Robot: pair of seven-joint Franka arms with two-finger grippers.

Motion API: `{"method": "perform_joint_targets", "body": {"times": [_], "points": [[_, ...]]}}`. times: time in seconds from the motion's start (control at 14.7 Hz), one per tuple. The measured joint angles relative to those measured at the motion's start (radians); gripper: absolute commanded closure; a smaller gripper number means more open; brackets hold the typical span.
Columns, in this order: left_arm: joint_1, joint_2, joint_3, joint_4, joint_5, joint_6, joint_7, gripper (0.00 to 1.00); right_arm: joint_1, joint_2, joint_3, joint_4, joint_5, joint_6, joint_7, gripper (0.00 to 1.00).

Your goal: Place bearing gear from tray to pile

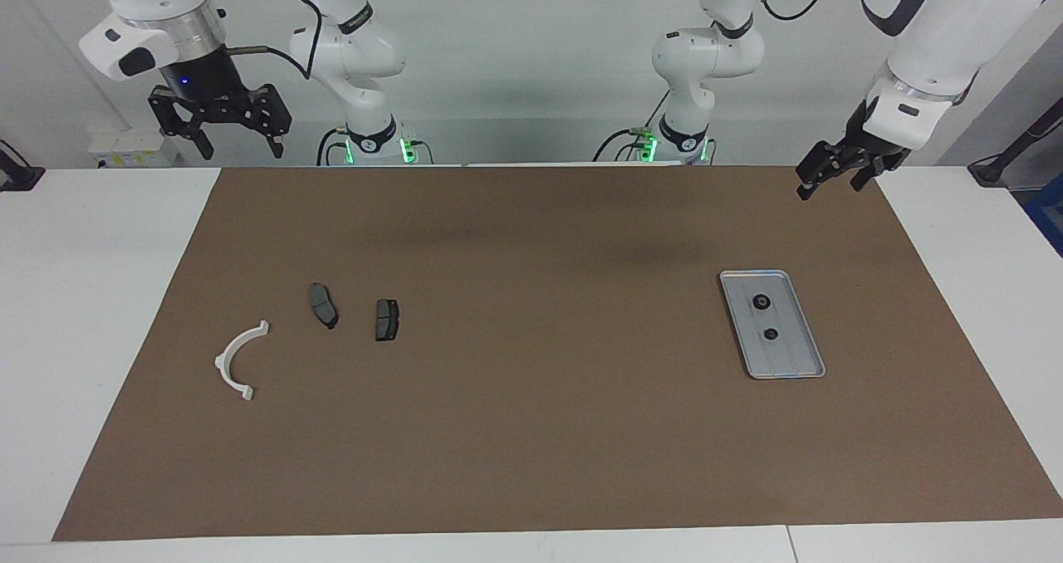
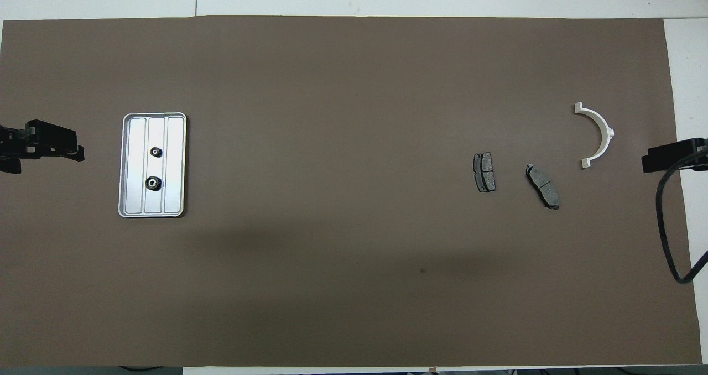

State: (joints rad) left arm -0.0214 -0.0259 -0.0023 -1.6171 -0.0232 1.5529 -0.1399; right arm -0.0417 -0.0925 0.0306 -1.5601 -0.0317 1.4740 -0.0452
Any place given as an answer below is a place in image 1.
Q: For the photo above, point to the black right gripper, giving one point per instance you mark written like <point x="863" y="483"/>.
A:
<point x="203" y="81"/>

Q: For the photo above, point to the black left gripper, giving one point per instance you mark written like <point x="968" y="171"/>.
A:
<point x="868" y="148"/>

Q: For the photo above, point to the large black bearing gear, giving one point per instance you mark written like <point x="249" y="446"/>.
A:
<point x="761" y="301"/>

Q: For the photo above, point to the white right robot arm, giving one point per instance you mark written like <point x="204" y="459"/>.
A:
<point x="357" y="48"/>

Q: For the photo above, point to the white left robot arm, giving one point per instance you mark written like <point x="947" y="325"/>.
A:
<point x="706" y="56"/>

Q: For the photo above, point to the silver metal tray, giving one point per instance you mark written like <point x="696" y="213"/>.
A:
<point x="789" y="355"/>

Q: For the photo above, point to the curved dark grey brake pad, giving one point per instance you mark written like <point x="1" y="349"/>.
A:
<point x="321" y="304"/>

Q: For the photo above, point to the blue crate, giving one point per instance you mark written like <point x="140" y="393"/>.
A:
<point x="1048" y="214"/>

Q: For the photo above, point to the rectangular dark grey brake pad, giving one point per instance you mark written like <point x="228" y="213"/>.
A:
<point x="387" y="320"/>

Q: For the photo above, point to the brown table mat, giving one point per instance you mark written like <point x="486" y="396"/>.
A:
<point x="531" y="430"/>

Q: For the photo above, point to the white curved plastic bracket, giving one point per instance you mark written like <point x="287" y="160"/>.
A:
<point x="224" y="365"/>

